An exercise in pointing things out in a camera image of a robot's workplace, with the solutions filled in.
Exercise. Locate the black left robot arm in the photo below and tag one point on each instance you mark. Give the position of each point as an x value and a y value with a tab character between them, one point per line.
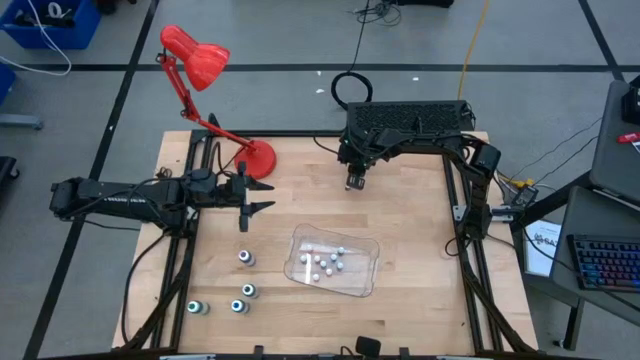
100	197

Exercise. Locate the black desk device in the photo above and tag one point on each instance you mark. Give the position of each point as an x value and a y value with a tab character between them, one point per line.
632	100

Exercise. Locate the blue storage crate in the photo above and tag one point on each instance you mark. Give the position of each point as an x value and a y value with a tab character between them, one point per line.
5	85
80	35

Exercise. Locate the black adapter box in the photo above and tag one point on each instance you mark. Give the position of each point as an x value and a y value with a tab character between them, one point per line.
526	194

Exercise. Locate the clear plastic bin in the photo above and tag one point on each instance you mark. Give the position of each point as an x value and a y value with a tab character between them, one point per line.
350	285

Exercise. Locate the small red item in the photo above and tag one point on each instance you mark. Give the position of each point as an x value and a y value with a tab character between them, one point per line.
629	137

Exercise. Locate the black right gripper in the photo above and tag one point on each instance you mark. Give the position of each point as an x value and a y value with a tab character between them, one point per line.
357	150

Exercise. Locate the red desk lamp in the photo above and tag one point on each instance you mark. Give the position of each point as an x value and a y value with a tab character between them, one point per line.
202	60

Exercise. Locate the light gray desk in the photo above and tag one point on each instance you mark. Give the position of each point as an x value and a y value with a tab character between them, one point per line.
615	160

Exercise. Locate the large blue food coloring bottle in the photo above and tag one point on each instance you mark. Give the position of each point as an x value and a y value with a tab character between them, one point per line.
238	305

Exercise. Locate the backlit black keyboard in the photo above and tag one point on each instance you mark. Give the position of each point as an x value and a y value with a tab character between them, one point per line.
607	262

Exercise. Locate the black aluminium frame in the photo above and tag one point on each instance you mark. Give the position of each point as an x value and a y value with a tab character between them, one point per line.
300	134

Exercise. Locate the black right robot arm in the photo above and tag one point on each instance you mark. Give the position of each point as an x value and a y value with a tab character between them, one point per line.
435	142

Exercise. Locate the large green food coloring bottle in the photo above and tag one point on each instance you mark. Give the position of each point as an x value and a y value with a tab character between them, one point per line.
195	307

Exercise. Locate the large black food coloring bottle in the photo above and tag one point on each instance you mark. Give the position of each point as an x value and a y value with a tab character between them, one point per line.
249	290

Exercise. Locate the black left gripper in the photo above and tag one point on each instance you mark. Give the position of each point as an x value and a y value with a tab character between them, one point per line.
231	192

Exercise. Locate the printed paper sheet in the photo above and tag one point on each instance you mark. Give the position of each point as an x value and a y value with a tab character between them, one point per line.
540	250

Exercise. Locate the gray stand base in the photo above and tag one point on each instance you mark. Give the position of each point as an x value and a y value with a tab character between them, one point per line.
20	121

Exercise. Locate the small black rounded object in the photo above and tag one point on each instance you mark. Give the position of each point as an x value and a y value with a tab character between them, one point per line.
368	346

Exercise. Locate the dark gray desk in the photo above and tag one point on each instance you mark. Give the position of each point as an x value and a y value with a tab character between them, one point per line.
600	215

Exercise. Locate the black computer tower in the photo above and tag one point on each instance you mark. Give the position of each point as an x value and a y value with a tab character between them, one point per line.
405	112

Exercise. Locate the gray hub box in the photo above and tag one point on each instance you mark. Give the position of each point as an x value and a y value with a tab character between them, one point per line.
505	213

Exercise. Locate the large purple food coloring bottle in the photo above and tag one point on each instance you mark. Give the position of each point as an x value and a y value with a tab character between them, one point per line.
244	256

